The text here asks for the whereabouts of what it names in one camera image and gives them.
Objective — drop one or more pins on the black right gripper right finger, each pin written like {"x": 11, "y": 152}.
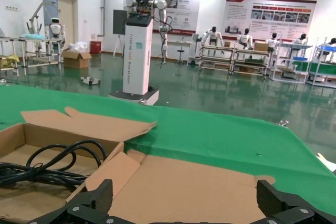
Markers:
{"x": 273, "y": 200}

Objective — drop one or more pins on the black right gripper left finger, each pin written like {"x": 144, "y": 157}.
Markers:
{"x": 89, "y": 205}

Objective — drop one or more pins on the empty open cardboard box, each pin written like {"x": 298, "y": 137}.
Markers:
{"x": 86, "y": 127}

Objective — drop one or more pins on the torn open cardboard box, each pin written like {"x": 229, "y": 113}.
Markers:
{"x": 183, "y": 182}

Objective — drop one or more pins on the white flat bar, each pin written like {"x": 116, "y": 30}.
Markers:
{"x": 326, "y": 157}

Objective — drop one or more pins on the metal binder clip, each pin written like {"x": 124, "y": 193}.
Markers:
{"x": 283, "y": 123}

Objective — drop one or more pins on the green table cloth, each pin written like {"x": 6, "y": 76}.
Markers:
{"x": 210, "y": 134}

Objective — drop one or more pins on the grey metal fixture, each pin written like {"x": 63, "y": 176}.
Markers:
{"x": 90, "y": 81}

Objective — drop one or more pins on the white shelf rack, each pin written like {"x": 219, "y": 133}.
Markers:
{"x": 291, "y": 64}

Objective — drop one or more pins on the green shelf rack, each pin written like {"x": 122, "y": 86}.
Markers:
{"x": 324, "y": 70}

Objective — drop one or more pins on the steel roller rack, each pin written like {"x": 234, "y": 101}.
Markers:
{"x": 216, "y": 57}
{"x": 250, "y": 61}

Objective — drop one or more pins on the blue plastic tray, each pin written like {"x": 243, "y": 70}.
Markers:
{"x": 300, "y": 58}

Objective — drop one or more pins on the open cardboard carton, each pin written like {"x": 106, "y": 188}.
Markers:
{"x": 76, "y": 60}

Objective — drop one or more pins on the closed cardboard carton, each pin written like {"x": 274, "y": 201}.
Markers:
{"x": 261, "y": 46}

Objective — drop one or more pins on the white mobile robot tower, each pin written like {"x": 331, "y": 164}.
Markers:
{"x": 137, "y": 58}

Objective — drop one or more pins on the red bin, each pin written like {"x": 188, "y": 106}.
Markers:
{"x": 95, "y": 47}

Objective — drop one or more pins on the white black humanoid robot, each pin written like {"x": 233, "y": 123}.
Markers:
{"x": 214, "y": 36}
{"x": 246, "y": 39}
{"x": 329, "y": 48}
{"x": 300, "y": 40}
{"x": 273, "y": 41}

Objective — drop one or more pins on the clear plastic bag pile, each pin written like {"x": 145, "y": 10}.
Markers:
{"x": 78, "y": 46}

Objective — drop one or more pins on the black stool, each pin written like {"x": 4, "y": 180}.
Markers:
{"x": 180, "y": 53}

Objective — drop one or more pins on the small white humanoid robot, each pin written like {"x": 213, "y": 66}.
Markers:
{"x": 55, "y": 28}

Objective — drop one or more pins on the black panel on stand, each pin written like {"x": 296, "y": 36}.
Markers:
{"x": 119, "y": 22}

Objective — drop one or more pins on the pipe frame workbench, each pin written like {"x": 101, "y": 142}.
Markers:
{"x": 34, "y": 51}

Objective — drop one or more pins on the wall poster with photos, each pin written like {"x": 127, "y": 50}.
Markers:
{"x": 270, "y": 16}

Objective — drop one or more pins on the beige door with frame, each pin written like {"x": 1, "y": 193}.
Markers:
{"x": 65, "y": 22}

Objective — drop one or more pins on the white hoist frame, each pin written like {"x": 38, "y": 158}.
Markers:
{"x": 36, "y": 16}

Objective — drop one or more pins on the wall poster with logos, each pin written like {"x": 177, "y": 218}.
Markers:
{"x": 183, "y": 11}

